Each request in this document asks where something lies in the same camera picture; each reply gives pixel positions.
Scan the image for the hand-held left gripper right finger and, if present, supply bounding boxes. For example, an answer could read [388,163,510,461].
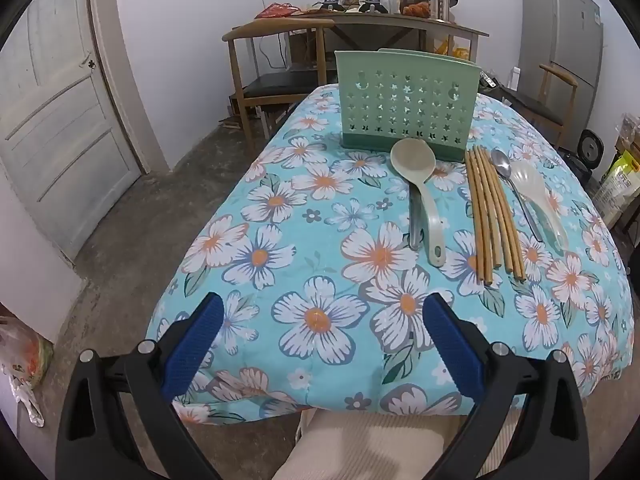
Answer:
[422,292,591,480]

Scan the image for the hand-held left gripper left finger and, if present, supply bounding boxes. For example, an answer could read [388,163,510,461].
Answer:
[56,292,226,480]

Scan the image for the grey metal utensil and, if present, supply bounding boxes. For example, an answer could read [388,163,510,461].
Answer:
[409,180,426,251]

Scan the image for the bundle of wooden chopsticks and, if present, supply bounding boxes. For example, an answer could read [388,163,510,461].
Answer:
[464,145,527,286]

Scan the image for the translucent white rice spoon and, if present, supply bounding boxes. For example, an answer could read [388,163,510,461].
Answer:
[508,161,570,251]

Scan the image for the metal spoon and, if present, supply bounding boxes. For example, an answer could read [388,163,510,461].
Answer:
[490,149,545,242]

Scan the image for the pale green plastic ladle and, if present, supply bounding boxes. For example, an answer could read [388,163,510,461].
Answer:
[390,138,447,267]

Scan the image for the green perforated utensil holder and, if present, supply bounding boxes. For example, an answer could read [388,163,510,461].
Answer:
[334,48,482,162]

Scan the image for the person's cream trousers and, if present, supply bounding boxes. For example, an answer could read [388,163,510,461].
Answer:
[272,407,506,480]

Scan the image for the clear plastic bag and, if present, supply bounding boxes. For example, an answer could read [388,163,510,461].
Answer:
[0,317,55,428]

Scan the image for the floral turquoise blanket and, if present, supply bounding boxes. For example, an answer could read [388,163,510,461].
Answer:
[145,82,635,426]

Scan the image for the yellow sack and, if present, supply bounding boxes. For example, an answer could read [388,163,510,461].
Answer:
[595,150,640,226]

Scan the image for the black rice cooker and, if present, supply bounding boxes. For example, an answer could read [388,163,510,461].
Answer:
[577,129,606,171]

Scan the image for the grey wooden door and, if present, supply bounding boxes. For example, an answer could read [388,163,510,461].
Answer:
[0,0,143,263]

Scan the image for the wooden chair with black seat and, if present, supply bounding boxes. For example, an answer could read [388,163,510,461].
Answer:
[500,63,579,148]
[222,18,336,151]

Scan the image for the yellow plastic bag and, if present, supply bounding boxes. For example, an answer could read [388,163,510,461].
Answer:
[435,35,471,58]

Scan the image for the wooden side table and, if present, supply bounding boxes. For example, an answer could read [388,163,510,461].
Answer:
[232,10,490,76]

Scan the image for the silver refrigerator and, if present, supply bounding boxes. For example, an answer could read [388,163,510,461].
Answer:
[517,0,602,88]

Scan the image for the red bag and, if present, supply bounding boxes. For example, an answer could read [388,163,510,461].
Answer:
[255,2,301,20]

